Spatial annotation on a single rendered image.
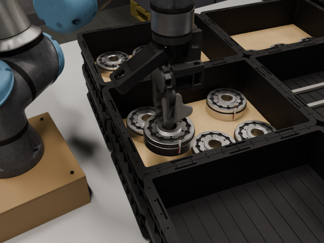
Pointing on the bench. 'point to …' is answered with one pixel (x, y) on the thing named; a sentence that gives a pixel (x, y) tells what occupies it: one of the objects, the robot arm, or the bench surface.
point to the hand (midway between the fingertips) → (161, 121)
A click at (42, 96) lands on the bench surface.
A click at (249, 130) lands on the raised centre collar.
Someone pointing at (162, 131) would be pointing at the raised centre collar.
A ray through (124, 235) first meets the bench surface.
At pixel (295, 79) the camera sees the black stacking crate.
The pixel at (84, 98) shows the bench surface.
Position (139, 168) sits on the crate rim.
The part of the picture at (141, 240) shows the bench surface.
